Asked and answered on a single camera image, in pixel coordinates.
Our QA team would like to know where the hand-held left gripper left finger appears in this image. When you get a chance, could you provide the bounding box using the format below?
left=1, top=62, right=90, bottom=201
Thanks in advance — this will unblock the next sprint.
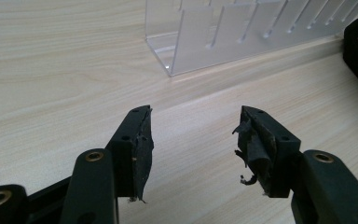
left=59, top=105, right=155, bottom=224

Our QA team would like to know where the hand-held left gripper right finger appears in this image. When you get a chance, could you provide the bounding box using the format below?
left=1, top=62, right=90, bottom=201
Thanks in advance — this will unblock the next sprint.
left=232, top=105, right=358, bottom=224

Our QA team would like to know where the clear acrylic slotted rack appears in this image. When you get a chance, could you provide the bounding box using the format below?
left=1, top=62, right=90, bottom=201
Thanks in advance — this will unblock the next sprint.
left=145, top=0, right=358, bottom=77

